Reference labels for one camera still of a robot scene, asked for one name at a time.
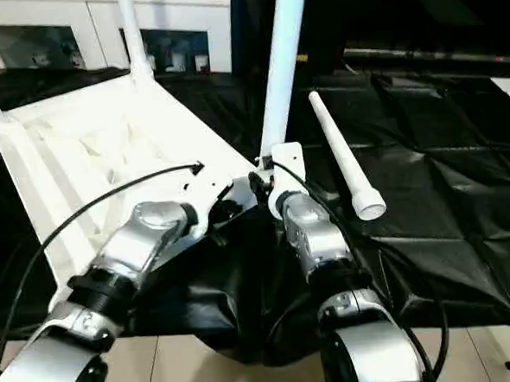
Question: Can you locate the white plastic table top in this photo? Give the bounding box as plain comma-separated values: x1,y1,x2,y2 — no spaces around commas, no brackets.
0,65,277,309

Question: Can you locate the black mat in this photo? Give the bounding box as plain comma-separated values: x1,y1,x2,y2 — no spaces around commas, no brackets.
0,39,510,382

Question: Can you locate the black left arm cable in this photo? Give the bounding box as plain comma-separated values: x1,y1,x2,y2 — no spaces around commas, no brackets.
0,162,218,382

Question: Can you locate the white cabinet with glass doors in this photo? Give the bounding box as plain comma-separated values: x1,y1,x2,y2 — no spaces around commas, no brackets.
0,0,237,86

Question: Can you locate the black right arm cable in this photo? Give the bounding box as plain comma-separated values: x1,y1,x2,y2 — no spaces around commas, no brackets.
269,150,452,382

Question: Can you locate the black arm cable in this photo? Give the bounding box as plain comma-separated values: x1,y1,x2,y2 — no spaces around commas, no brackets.
269,150,452,382
0,162,218,382

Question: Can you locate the grey metal rail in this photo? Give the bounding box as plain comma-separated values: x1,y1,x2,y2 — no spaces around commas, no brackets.
341,37,510,74

